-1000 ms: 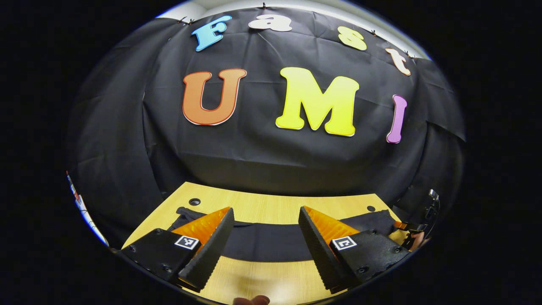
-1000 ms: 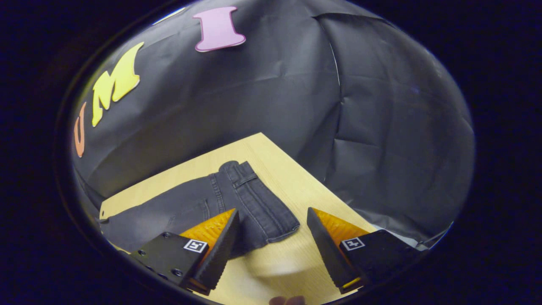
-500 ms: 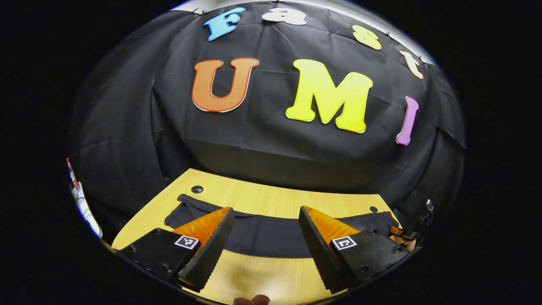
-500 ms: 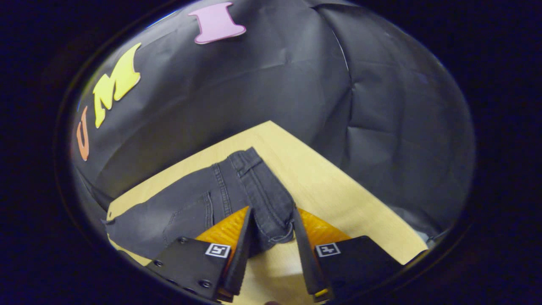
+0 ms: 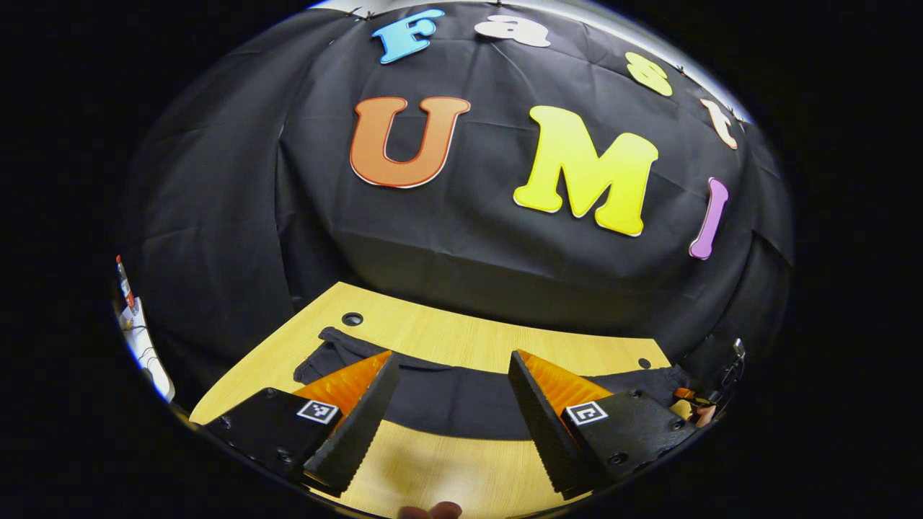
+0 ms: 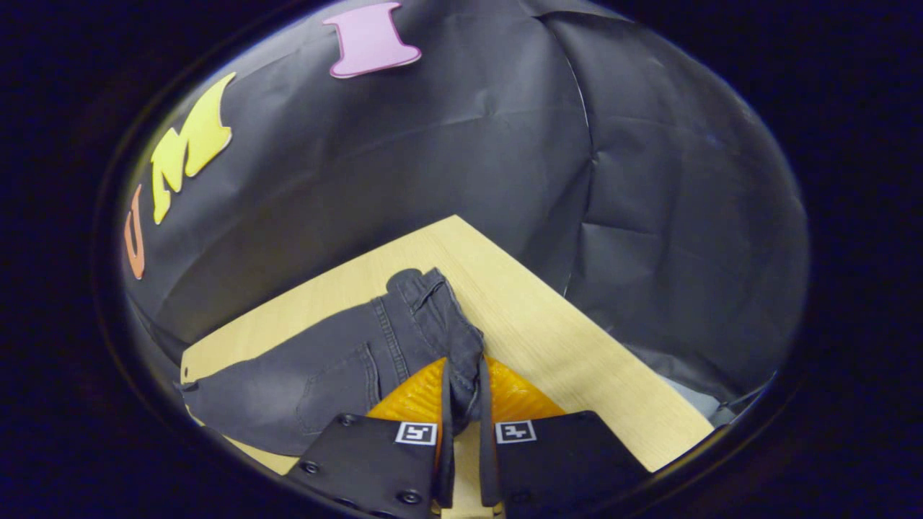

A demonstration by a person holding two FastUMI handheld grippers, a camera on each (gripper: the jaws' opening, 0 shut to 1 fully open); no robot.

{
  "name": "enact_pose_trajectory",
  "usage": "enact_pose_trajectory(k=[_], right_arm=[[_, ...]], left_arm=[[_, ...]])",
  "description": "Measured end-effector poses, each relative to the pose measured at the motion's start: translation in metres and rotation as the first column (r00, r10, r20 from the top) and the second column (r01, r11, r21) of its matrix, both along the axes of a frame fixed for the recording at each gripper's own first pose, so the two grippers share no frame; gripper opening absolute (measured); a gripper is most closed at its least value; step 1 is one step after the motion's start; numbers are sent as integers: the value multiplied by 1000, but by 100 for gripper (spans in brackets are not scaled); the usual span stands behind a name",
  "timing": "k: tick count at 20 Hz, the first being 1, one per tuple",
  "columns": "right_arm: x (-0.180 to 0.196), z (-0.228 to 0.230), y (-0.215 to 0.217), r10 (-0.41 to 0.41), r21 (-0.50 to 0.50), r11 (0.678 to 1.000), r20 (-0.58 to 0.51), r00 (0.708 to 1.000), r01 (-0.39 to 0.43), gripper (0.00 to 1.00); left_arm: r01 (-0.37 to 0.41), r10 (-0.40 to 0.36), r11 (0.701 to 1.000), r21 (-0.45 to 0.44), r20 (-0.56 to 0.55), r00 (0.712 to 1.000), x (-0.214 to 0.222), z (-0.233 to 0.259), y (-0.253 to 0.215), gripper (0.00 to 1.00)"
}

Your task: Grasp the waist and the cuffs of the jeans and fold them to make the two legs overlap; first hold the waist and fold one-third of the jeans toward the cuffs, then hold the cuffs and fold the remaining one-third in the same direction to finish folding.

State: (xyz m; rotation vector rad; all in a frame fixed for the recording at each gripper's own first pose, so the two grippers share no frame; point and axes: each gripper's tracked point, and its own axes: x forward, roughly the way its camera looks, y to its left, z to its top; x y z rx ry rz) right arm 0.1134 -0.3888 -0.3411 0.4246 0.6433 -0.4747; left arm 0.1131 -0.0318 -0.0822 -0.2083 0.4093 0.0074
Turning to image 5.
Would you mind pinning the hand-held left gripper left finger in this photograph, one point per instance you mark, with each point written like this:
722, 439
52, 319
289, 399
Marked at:
360, 432

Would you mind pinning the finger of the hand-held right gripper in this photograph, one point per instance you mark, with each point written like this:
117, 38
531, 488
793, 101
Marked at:
683, 393

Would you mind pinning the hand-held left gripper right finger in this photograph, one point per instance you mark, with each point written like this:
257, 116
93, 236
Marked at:
544, 432

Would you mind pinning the dark grey jeans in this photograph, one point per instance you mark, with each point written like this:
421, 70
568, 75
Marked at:
454, 400

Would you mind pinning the black backdrop cloth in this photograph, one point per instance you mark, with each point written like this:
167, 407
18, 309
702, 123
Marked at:
469, 245

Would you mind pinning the white and red object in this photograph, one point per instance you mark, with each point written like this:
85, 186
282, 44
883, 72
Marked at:
127, 288

